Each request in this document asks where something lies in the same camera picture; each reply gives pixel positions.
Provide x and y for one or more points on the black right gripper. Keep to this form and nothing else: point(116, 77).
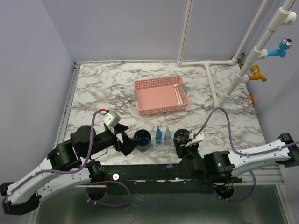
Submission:
point(181, 149)

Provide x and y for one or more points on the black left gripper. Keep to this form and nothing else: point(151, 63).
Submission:
point(129, 144)

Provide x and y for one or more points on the dark green mug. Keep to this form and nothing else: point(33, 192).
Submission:
point(182, 134)

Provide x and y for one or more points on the dark blue mug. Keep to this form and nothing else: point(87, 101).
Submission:
point(145, 137)

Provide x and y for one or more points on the blue toothpaste tube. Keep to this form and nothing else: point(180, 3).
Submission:
point(158, 137)

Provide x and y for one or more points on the pink plastic basket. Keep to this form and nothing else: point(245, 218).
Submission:
point(156, 95)

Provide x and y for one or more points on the white toothbrush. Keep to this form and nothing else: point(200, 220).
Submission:
point(176, 92)

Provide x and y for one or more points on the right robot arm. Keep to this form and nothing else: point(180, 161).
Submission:
point(238, 161)

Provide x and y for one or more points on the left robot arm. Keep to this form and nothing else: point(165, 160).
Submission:
point(69, 164)

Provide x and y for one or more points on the yellow faucet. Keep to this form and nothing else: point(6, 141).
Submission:
point(255, 71)

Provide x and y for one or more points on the blue faucet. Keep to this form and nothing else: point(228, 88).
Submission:
point(283, 46)

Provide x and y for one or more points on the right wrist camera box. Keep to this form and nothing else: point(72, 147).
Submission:
point(195, 139)

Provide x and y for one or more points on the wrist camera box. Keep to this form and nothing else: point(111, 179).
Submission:
point(195, 139)
point(110, 118)

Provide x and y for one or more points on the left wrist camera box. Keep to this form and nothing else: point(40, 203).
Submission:
point(110, 118)

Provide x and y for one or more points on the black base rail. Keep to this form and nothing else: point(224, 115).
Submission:
point(188, 176)

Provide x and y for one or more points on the white pvc pipe frame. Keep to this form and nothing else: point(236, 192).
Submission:
point(284, 16)

